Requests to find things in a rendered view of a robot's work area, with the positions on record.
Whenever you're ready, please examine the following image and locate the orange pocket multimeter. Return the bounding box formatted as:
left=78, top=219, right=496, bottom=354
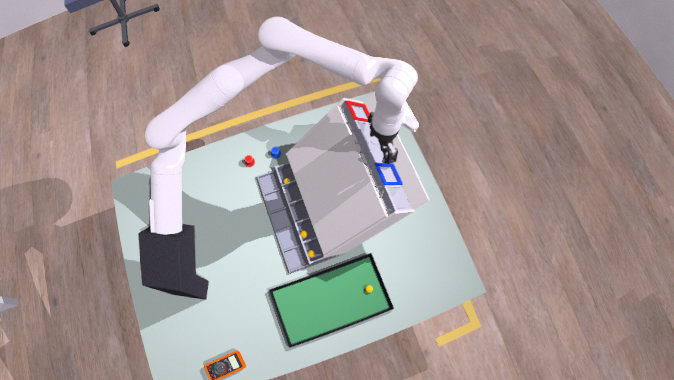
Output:
left=205, top=351, right=246, bottom=380

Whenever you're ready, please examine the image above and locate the blue rectangular band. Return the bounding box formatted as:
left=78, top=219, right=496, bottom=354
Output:
left=375, top=163, right=403, bottom=185

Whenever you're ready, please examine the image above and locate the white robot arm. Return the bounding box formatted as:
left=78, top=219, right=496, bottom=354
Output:
left=145, top=17, right=419, bottom=234

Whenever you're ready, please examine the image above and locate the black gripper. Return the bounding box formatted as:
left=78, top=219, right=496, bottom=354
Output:
left=367, top=111, right=399, bottom=164

